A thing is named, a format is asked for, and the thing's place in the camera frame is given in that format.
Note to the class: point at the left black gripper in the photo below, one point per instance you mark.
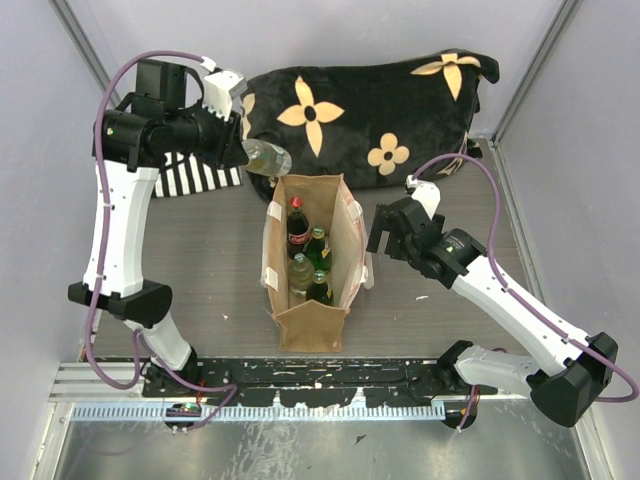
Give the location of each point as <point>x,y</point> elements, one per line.
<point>228,151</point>

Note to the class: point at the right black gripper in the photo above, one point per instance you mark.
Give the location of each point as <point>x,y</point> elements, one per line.
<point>379,226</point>

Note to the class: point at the clear soda bottle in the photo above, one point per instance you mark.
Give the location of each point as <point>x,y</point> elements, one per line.
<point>300,274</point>
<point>266,159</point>

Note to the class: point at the green glass bottle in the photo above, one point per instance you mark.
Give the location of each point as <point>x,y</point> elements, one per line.
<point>319,290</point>
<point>318,250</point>

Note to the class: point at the brown jute canvas bag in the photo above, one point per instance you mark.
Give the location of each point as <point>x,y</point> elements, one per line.
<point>309,326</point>

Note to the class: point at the coca-cola glass bottle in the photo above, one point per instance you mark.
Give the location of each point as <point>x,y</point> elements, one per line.
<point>298,227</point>

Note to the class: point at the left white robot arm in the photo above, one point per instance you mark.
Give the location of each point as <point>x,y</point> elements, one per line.
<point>113,280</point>

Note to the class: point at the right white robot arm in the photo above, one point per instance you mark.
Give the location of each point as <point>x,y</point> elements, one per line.
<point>564,369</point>

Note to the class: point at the black white striped cloth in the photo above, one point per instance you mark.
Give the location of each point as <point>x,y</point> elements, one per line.
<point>182,175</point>

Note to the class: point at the black floral plush pillow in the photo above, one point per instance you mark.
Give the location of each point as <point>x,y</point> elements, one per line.
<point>373,125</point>

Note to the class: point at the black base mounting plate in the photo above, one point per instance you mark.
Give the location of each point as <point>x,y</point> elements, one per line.
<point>324,382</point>

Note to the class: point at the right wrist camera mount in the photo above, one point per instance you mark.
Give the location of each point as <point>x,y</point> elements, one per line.
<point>424,192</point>

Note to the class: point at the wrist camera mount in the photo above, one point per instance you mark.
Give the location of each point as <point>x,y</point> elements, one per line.
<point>424,192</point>
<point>221,87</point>

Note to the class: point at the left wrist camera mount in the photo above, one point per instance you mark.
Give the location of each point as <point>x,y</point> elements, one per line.
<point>221,87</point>

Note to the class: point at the aluminium front rail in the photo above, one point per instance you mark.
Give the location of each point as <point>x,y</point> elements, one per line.
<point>156,398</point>

